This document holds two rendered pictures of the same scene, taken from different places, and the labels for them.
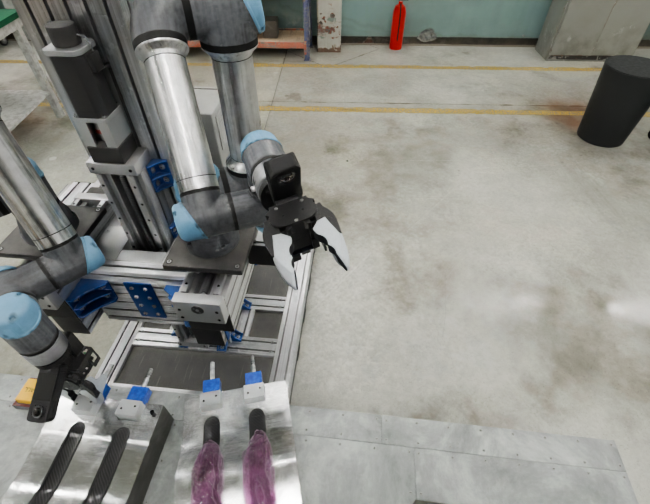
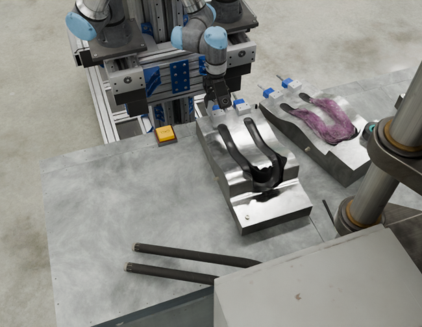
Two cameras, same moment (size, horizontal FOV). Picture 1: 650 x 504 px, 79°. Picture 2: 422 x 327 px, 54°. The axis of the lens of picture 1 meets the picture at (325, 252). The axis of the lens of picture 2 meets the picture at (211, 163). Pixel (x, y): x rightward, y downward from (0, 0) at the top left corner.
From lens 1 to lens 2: 1.27 m
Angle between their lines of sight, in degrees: 17
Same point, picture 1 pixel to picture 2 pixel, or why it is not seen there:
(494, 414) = not seen: hidden behind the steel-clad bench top
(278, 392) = (304, 84)
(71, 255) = (208, 12)
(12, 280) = (194, 28)
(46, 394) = (224, 91)
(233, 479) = (320, 113)
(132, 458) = (263, 126)
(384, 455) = (369, 94)
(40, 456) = (214, 142)
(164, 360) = not seen: hidden behind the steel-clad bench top
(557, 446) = not seen: outside the picture
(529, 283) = (352, 39)
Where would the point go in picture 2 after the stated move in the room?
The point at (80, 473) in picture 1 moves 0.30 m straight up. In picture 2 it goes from (243, 140) to (248, 78)
